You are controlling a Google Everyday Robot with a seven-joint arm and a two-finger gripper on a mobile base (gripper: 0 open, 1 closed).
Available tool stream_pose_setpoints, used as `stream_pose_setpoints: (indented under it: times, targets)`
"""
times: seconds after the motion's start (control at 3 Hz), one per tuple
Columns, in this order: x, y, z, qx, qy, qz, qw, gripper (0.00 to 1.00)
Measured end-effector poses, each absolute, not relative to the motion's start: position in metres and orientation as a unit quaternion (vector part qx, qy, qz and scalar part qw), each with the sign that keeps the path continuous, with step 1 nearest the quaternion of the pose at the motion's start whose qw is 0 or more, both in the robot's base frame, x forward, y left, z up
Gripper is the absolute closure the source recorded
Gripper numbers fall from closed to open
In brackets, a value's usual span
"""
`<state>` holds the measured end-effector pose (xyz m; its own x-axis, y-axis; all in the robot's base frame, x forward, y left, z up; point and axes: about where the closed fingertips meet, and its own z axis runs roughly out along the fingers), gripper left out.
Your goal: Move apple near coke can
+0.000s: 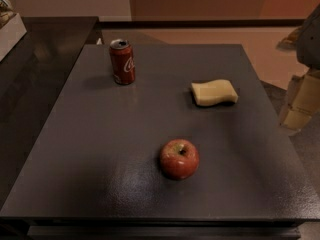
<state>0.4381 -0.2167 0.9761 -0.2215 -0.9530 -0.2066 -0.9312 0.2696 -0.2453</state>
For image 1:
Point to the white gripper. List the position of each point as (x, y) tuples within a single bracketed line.
[(310, 44)]

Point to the red apple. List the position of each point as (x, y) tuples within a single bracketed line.
[(179, 159)]

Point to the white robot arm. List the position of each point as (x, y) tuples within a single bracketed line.
[(307, 42)]

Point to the red coke can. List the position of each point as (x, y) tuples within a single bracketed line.
[(121, 54)]

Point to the yellow sponge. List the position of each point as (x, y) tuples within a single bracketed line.
[(214, 92)]

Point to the dark side counter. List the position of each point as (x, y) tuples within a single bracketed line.
[(31, 78)]

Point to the white box on counter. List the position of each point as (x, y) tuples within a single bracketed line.
[(12, 28)]

